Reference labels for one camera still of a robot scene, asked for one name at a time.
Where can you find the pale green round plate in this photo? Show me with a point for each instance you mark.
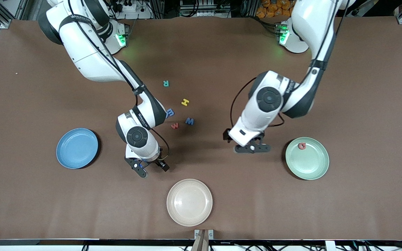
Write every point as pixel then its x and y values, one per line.
pixel 307 170

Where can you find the pile of orange objects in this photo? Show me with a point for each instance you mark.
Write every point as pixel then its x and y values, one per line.
pixel 269 8

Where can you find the blue foam capital W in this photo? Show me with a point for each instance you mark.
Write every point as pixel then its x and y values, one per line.
pixel 190 121

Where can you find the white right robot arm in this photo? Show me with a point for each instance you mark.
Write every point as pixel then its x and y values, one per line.
pixel 89 52

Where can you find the brown camera pole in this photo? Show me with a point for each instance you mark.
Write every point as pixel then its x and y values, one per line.
pixel 201 244

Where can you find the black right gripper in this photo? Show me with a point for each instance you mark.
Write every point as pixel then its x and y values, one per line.
pixel 161 164

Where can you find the metal mounting bracket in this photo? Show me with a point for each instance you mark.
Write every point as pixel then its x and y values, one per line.
pixel 210 234

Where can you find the beige round plate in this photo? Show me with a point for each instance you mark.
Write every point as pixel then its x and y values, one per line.
pixel 189 202

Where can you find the blue foam letter m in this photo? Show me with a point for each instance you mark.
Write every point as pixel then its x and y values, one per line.
pixel 170 113

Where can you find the white power strip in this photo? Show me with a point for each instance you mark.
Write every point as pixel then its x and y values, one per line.
pixel 131 8

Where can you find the red foam letter O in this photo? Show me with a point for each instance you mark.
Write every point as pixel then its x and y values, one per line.
pixel 300 146

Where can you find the red foam letter w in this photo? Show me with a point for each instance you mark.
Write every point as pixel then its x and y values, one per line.
pixel 175 126

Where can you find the yellow foam letter H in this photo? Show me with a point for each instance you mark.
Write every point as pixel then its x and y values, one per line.
pixel 185 102

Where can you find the white equipment rack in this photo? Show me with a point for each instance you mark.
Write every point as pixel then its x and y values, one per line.
pixel 204 7

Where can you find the brown table mat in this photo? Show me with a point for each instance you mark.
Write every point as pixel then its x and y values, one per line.
pixel 222 52

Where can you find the blue round plate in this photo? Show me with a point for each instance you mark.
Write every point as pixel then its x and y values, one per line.
pixel 77 148

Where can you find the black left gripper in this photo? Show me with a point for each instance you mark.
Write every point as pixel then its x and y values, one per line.
pixel 226 135

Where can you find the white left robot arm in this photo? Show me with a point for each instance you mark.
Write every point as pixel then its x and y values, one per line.
pixel 312 24

